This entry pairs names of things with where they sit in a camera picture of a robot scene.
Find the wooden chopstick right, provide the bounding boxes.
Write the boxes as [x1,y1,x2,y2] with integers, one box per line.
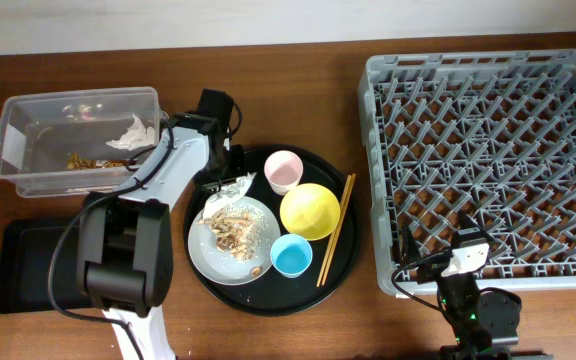
[320,173,357,288]

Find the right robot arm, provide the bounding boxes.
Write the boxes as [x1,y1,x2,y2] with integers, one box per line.
[395,211,522,359]

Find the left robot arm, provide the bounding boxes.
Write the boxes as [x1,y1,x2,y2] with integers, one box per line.
[76,89,240,359]

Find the grey dishwasher rack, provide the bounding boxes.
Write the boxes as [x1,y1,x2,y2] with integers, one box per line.
[358,49,576,296]

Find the gold snack wrapper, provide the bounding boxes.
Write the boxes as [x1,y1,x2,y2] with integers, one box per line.
[65,152,132,171]

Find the blue cup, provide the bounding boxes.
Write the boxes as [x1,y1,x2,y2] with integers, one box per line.
[270,234,313,278]

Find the yellow bowl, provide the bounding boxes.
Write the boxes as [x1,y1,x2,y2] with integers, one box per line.
[279,183,341,241]

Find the grey plate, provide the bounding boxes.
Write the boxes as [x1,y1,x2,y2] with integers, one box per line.
[187,196,280,286]

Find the round black serving tray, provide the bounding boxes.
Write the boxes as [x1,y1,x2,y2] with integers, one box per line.
[183,144,362,316]

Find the food scraps on plate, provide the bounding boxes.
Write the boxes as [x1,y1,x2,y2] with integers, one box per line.
[198,205,266,264]

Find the clear plastic waste bin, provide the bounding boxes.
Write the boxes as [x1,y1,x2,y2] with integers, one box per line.
[0,87,162,198]

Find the white tissue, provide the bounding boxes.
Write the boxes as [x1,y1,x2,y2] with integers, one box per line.
[202,173,256,220]
[106,114,155,151]

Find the black rectangular tray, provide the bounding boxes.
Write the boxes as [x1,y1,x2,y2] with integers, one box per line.
[0,218,91,314]

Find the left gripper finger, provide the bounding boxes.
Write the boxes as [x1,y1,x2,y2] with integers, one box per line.
[225,145,244,183]
[195,168,229,193]

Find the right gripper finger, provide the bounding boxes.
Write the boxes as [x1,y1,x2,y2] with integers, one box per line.
[399,222,421,266]
[456,210,494,245]

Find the pink cup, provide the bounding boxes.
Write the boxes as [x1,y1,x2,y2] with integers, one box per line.
[264,150,304,196]

